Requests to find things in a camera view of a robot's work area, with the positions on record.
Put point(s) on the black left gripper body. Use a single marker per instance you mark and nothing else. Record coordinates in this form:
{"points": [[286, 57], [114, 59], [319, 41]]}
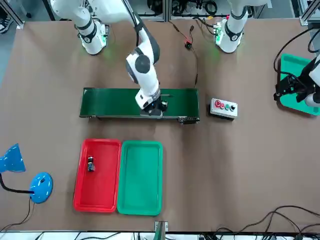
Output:
{"points": [[298, 86]]}

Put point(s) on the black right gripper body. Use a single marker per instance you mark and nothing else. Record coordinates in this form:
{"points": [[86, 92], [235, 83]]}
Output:
{"points": [[156, 107]]}

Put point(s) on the white button control box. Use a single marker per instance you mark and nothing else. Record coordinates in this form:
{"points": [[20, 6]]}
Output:
{"points": [[223, 110]]}

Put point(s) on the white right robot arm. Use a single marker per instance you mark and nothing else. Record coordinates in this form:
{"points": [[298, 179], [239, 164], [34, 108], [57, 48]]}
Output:
{"points": [[142, 65]]}

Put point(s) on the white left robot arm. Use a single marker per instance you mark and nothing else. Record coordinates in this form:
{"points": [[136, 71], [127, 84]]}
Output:
{"points": [[232, 30]]}

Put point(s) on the green conveyor belt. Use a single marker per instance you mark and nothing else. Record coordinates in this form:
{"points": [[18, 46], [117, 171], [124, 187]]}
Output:
{"points": [[112, 102]]}

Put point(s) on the green plastic tray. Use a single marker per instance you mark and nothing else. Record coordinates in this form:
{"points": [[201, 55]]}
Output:
{"points": [[292, 106], [140, 180]]}

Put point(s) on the red plastic tray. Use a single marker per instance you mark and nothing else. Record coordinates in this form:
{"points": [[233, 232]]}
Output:
{"points": [[105, 180]]}

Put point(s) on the blue desk lamp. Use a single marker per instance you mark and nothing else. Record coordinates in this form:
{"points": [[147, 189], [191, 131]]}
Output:
{"points": [[41, 186]]}

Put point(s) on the person's shoe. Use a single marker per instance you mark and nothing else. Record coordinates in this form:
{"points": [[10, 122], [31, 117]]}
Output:
{"points": [[5, 25]]}

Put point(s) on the black switch module red light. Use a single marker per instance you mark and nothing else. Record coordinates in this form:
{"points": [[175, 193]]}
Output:
{"points": [[188, 45]]}

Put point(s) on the aluminium frame profile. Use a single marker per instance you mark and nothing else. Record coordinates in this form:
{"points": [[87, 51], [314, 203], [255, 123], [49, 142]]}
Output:
{"points": [[17, 18], [308, 15]]}

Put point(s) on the aluminium frame post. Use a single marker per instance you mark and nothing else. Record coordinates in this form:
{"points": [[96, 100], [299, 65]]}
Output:
{"points": [[161, 228]]}

